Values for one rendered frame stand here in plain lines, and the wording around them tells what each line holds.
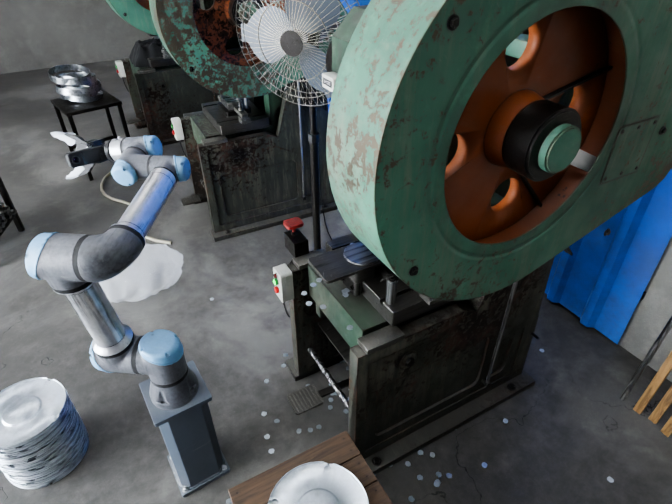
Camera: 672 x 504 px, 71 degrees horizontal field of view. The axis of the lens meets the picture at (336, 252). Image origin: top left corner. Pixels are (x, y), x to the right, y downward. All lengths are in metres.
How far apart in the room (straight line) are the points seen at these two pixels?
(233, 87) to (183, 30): 0.35
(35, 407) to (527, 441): 1.87
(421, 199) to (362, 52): 0.28
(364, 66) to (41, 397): 1.70
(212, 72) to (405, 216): 1.80
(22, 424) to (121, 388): 0.47
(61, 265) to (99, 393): 1.21
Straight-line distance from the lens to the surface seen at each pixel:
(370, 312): 1.57
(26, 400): 2.13
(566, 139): 1.05
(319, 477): 1.55
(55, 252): 1.28
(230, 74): 2.59
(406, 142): 0.84
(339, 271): 1.52
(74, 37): 7.80
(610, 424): 2.36
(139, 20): 4.21
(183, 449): 1.80
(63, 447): 2.12
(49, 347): 2.73
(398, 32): 0.84
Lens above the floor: 1.72
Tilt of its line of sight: 36 degrees down
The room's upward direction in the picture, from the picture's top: straight up
